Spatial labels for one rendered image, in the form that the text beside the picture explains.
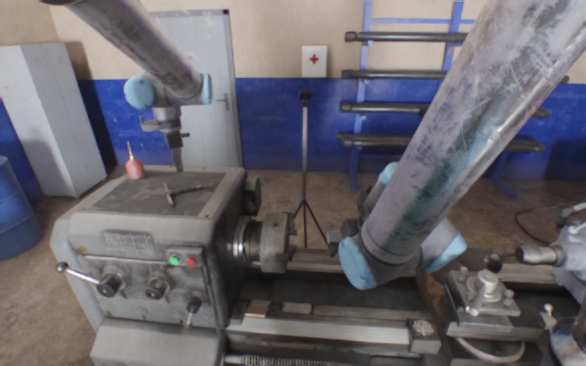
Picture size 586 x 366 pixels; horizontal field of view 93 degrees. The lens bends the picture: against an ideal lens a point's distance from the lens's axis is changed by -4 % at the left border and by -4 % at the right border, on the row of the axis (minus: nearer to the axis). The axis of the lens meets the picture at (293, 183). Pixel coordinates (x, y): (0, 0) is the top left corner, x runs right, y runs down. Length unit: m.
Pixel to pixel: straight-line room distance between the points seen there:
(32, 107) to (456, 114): 4.30
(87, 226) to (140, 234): 0.21
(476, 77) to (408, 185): 0.14
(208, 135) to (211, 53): 1.12
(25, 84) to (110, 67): 1.13
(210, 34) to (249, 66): 0.61
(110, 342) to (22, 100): 3.42
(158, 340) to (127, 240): 0.46
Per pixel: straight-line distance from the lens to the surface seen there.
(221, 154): 4.52
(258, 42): 4.06
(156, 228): 1.09
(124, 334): 1.47
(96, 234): 1.21
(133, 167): 1.38
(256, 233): 1.21
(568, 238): 1.63
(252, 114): 4.23
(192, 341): 1.34
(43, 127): 4.40
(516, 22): 0.29
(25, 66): 4.26
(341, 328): 1.30
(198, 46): 4.25
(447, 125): 0.32
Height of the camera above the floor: 1.89
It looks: 28 degrees down
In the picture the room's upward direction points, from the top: 1 degrees counter-clockwise
